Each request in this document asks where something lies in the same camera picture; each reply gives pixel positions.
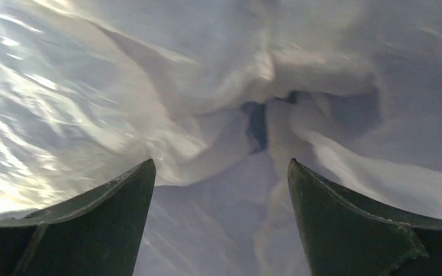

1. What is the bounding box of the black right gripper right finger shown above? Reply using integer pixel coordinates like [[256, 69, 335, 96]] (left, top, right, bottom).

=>
[[287, 159, 442, 275]]

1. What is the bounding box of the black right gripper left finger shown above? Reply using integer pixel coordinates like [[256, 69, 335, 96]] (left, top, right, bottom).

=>
[[0, 160, 156, 275]]

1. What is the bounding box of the blue plastic trash bin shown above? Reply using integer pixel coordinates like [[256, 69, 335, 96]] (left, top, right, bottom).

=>
[[241, 90, 298, 154]]

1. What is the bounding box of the translucent cream plastic trash bag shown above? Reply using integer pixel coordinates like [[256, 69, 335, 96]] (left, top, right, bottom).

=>
[[0, 1, 442, 275]]

